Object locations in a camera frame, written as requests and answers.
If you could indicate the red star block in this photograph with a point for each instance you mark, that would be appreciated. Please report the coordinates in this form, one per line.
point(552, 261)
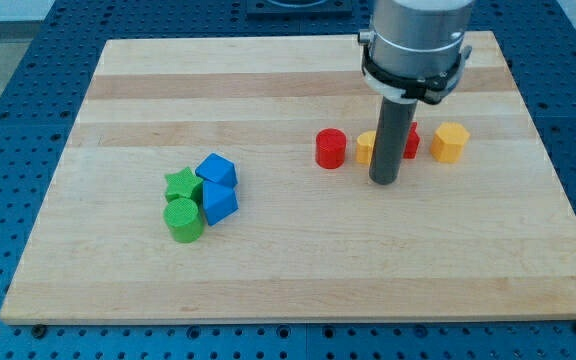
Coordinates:
point(412, 144)

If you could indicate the yellow hexagon block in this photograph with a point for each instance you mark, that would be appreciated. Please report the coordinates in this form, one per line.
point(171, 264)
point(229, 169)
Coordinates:
point(449, 141)

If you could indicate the upper blue cube block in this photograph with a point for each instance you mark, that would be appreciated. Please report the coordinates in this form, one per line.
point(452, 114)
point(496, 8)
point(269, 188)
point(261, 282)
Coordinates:
point(217, 169)

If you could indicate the green star block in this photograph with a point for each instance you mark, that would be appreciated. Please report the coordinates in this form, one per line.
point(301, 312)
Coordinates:
point(184, 184)

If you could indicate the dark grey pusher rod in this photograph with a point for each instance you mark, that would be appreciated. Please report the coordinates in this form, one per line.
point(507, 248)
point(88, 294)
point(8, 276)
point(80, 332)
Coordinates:
point(394, 123)

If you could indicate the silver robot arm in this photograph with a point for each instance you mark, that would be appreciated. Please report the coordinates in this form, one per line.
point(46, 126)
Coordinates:
point(416, 38)

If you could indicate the green cylinder block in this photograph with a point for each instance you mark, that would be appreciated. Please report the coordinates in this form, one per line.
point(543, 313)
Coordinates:
point(183, 220)

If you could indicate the red cylinder block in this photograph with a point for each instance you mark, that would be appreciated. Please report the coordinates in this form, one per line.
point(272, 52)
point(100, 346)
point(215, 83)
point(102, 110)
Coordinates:
point(330, 148)

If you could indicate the wooden board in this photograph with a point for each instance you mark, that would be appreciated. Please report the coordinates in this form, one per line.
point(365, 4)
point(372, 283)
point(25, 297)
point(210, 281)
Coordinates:
point(491, 237)

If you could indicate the lower blue triangle block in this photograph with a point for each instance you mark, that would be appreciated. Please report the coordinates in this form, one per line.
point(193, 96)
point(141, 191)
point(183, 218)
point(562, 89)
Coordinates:
point(219, 201)

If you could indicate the yellow block behind rod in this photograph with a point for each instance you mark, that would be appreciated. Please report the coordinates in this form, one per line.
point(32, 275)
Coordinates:
point(364, 147)

